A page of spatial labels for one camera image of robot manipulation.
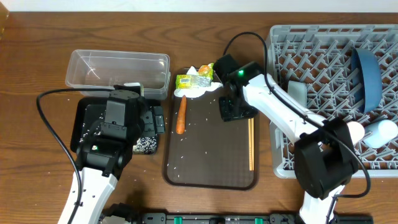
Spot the brown serving tray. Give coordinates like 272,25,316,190
162,68,260,191

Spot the light blue rice bowl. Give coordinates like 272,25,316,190
287,81,307,108

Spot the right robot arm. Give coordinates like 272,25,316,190
213,54,365,223

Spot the white napkin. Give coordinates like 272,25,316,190
174,66,223,98

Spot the green snack wrapper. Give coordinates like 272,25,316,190
175,75,212,89

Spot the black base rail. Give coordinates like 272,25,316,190
102,212,374,224

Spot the black waste tray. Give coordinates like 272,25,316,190
70,97,165,155

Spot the dark blue plate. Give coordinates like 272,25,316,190
351,48,382,113

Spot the orange snack wrapper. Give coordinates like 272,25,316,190
197,63,214,80

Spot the grey dishwasher rack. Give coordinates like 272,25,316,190
262,24,398,179

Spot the cooked white rice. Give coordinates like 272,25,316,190
77,111,159,155

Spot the orange carrot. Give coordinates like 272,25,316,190
176,96,187,134

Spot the clear plastic bin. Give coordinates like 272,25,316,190
65,49,170,100

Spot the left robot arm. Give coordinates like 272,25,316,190
59,90,165,223

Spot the small blue cup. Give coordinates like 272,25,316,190
364,119,397,149

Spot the small pink cup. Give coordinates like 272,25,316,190
347,121,365,144

